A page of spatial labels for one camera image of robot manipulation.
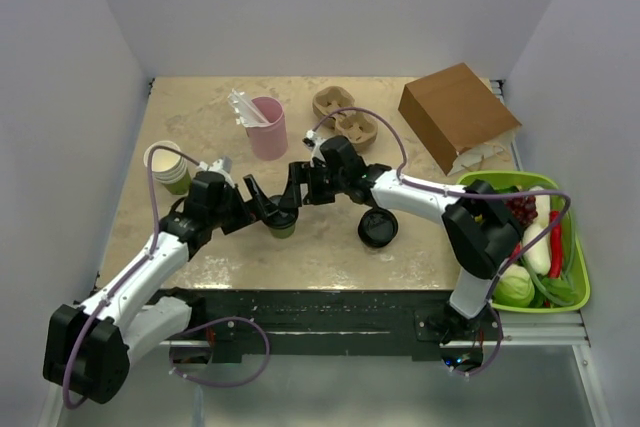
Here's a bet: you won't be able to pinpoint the stack of paper cups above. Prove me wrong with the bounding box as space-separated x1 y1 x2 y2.
143 140 191 196

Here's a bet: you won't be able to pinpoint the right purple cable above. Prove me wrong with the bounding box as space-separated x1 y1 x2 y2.
309 105 574 283

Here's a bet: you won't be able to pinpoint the stack of black lids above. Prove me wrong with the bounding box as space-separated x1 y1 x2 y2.
357 208 399 249

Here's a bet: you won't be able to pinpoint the green paper coffee cup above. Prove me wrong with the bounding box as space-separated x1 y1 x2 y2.
268 223 295 239

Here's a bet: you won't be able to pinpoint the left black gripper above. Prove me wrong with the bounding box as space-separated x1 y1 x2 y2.
208 175 277 235

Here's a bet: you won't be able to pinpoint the pink plastic tumbler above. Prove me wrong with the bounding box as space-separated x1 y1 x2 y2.
246 97 288 161

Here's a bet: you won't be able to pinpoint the black plastic cup lid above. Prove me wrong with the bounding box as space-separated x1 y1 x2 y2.
263 195 299 230

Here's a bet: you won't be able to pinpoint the brown paper bag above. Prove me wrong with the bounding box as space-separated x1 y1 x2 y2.
398 63 521 176

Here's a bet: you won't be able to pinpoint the purple cable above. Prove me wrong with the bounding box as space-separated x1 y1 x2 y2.
309 105 574 283
62 145 211 409

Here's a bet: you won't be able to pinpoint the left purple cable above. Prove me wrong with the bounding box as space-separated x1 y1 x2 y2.
62 145 211 409

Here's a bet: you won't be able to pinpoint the green toy cabbage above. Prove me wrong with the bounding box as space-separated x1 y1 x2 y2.
493 265 535 307

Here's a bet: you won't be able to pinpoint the red toy chili pepper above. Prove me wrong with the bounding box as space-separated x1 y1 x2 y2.
548 222 564 279

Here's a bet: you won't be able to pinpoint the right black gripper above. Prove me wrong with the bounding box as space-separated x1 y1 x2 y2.
279 161 348 208

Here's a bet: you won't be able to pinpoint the green plastic basket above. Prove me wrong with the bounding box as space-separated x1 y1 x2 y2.
458 170 591 314

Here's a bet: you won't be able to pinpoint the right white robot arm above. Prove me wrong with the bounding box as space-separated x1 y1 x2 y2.
279 131 524 344

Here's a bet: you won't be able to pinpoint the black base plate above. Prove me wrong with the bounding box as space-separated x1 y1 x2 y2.
89 286 501 363

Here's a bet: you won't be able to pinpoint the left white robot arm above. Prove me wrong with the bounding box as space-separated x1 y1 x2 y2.
43 171 277 404

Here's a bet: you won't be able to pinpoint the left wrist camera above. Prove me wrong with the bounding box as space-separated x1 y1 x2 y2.
198 156 235 186

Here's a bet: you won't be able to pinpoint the white toy radish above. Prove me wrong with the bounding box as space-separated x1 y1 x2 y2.
534 195 551 227
521 223 551 276

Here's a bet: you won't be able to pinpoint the purple toy grapes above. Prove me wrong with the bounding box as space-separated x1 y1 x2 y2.
506 196 538 226

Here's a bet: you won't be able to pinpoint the white wrapped straws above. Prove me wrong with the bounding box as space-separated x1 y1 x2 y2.
227 89 270 128

